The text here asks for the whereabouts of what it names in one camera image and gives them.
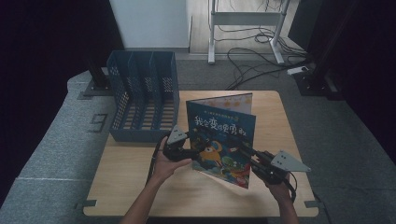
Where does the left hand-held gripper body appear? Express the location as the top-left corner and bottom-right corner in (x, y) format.
(162, 124), (191, 162)

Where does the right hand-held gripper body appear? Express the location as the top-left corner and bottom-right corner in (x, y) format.
(250, 149), (312, 186)

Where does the blue cartoon picture book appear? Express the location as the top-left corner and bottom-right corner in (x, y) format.
(185, 91), (257, 190)

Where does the person's right hand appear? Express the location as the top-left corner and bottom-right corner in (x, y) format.
(263, 173), (294, 203)

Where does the person's left hand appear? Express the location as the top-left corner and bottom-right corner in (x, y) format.
(153, 135), (193, 186)

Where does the blue perforated file rack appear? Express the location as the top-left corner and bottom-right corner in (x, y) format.
(106, 50), (181, 145)

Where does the grey floor plate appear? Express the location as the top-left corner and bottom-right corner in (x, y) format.
(88, 113), (109, 133)

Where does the black metal stand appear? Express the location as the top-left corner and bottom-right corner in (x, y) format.
(293, 0), (347, 101)
(82, 56), (114, 97)

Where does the white power strip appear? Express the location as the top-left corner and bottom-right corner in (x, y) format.
(286, 65), (310, 77)

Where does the white panel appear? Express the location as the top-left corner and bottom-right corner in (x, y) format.
(108, 0), (191, 51)

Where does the black curtain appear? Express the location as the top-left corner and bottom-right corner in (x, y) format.
(288, 0), (396, 164)
(0, 0), (125, 206)

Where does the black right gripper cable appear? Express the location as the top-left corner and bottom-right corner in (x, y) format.
(282, 177), (299, 203)

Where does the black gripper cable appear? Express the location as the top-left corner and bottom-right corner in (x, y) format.
(282, 177), (299, 203)
(145, 135), (168, 188)

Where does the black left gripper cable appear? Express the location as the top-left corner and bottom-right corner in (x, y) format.
(145, 135), (168, 188)

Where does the long black floor cable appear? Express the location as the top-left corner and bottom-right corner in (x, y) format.
(225, 59), (312, 91)

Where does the looped black floor cable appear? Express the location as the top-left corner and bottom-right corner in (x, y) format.
(226, 46), (283, 91)

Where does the black cable bundle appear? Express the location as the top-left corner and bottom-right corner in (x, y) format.
(214, 0), (307, 59)

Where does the white desk frame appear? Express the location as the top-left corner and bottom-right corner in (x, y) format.
(207, 0), (292, 65)

